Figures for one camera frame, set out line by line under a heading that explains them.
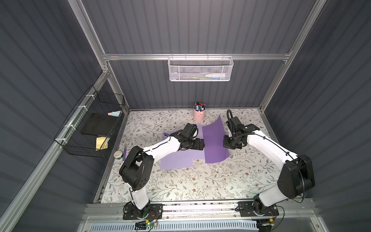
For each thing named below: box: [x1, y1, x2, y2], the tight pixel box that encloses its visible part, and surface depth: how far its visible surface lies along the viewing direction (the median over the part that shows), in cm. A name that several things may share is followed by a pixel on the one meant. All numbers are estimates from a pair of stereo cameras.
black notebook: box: [80, 113, 118, 136], surface depth 76 cm
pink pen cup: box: [193, 101, 207, 122], surface depth 107 cm
